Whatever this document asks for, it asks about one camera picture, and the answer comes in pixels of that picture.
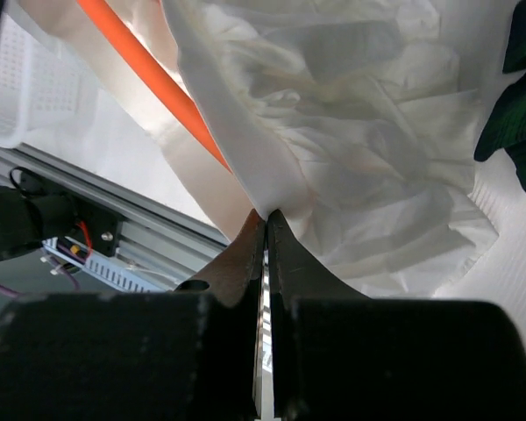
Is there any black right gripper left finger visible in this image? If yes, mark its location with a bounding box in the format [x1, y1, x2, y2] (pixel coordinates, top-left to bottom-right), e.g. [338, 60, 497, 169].
[0, 212, 266, 420]

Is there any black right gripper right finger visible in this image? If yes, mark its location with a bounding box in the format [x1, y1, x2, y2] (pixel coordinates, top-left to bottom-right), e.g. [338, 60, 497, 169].
[267, 211, 526, 420]

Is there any white cloth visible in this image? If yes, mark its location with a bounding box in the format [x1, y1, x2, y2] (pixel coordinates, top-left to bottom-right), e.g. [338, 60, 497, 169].
[19, 1, 515, 296]

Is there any green plaid skirt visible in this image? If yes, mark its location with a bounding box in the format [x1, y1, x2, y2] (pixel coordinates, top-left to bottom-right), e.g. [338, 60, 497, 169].
[474, 1, 526, 192]

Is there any orange plastic hanger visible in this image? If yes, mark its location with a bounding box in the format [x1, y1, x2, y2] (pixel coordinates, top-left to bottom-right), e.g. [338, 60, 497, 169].
[62, 1, 228, 168]

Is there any white plastic basket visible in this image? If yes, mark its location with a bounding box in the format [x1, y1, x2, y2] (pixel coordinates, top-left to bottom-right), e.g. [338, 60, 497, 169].
[0, 8, 97, 148]

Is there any white slotted cable duct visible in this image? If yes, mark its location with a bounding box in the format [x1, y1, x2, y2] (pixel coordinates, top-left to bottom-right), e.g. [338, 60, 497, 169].
[43, 239, 170, 293]

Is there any aluminium mounting rail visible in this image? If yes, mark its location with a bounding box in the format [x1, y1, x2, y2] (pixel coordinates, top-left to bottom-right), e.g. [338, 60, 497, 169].
[0, 146, 228, 290]

